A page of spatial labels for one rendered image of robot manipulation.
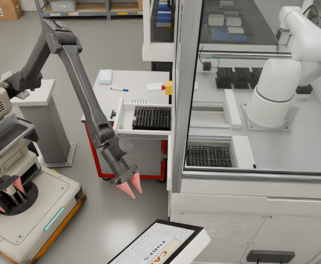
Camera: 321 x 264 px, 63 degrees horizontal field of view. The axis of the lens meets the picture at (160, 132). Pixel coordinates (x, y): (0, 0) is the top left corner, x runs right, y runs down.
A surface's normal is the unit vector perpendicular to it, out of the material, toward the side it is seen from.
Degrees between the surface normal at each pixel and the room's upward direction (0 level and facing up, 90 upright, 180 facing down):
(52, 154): 90
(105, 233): 0
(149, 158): 90
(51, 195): 0
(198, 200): 90
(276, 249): 90
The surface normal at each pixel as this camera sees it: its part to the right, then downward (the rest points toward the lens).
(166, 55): -0.04, 0.70
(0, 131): 0.90, 0.32
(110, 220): 0.01, -0.71
